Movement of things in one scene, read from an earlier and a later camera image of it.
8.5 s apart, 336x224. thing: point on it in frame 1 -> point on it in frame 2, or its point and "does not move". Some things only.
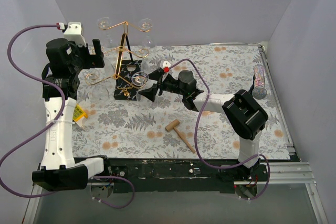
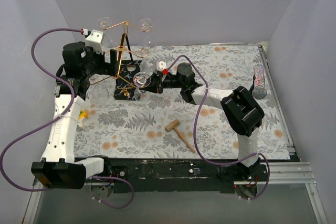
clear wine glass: [139, 79] does not move
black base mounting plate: [176, 176] does not move
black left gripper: [92, 57] -> [107, 61]
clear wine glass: [145, 25] does not move
